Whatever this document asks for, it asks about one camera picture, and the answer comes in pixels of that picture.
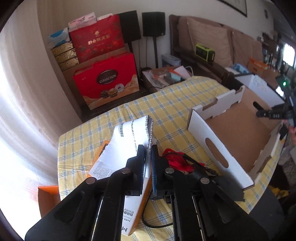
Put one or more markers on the left black speaker on stand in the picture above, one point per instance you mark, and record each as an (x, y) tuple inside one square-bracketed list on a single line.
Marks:
[(130, 27)]

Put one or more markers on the framed painting on wall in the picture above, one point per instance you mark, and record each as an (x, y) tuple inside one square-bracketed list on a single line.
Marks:
[(238, 5)]

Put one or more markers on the shallow white cardboard tray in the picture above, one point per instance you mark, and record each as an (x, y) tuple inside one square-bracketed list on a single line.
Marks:
[(238, 142)]

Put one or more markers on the orange cardboard box on bed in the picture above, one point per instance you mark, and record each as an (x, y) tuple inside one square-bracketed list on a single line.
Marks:
[(257, 67)]

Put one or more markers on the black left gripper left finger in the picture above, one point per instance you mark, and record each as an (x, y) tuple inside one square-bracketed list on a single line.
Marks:
[(93, 210)]

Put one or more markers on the stack of gold boxes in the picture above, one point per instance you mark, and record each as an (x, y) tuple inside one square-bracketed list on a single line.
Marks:
[(66, 56)]

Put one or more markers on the large brown pillow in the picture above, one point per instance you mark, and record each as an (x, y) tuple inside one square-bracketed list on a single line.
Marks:
[(192, 32)]

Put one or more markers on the white sheer curtain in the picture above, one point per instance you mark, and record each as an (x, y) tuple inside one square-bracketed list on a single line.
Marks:
[(35, 110)]

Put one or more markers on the green black portable radio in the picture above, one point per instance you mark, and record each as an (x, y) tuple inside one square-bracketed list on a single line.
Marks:
[(205, 53)]

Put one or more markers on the black speaker on stand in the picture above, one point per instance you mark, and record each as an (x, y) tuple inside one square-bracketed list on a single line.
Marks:
[(154, 25), (130, 27)]

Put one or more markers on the right black speaker on stand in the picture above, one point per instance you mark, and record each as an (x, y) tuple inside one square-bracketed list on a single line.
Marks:
[(154, 25)]

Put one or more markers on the pink white gift bag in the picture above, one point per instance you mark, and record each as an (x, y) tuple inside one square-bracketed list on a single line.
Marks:
[(82, 22)]

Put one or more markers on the white paper sheet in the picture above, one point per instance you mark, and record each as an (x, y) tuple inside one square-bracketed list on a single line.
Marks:
[(124, 145)]

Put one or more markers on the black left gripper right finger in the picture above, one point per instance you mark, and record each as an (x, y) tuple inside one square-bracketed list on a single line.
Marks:
[(201, 210)]

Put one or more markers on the yellow blue plaid tablecloth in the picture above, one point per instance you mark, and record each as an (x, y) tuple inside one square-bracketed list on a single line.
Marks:
[(169, 108)]

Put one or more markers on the open box of clutter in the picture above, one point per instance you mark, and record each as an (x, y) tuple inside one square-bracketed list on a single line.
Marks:
[(157, 79)]

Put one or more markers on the person's right hand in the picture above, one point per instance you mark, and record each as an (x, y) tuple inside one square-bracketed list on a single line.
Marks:
[(292, 131)]

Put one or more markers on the red collection gift bag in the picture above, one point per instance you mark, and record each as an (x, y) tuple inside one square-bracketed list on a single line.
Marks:
[(107, 80)]

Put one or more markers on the blue white small carton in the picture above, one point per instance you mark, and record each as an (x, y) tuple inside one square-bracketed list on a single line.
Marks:
[(169, 60)]

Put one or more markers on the blue white tissue pack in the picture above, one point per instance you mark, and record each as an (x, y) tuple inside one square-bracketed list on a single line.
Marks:
[(58, 38)]

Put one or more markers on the red chinese tea gift bag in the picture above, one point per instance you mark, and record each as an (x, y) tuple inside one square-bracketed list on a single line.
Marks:
[(102, 37)]

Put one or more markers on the white box with black rim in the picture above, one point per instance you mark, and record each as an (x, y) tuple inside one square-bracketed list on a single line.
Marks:
[(261, 88)]

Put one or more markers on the orange open floor box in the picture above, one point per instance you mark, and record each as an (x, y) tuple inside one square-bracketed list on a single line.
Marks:
[(48, 198)]

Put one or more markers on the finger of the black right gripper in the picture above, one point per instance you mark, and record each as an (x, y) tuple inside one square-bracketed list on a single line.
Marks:
[(271, 114), (257, 106)]

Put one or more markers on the orange white hard drive box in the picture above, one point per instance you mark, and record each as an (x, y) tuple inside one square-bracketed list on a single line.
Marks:
[(134, 205)]

